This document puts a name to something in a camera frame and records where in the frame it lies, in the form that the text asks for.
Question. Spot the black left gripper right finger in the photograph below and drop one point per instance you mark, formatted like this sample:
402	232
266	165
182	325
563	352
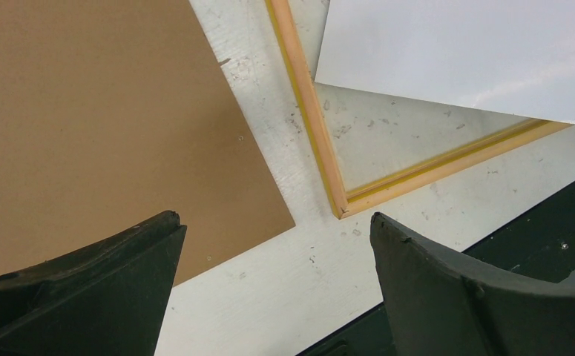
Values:
442	302

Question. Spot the printed building photo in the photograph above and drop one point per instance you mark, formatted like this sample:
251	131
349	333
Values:
514	57

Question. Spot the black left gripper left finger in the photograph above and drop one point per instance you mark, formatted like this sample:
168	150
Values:
107	298

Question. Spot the brown cardboard backing board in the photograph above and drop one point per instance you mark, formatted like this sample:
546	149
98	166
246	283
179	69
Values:
111	112

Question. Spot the yellow wooden picture frame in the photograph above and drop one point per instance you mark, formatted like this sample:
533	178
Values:
346	203

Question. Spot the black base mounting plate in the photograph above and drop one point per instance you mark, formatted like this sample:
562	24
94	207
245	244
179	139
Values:
539	244

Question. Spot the clear glass sheet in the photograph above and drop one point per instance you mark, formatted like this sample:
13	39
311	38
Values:
377	135

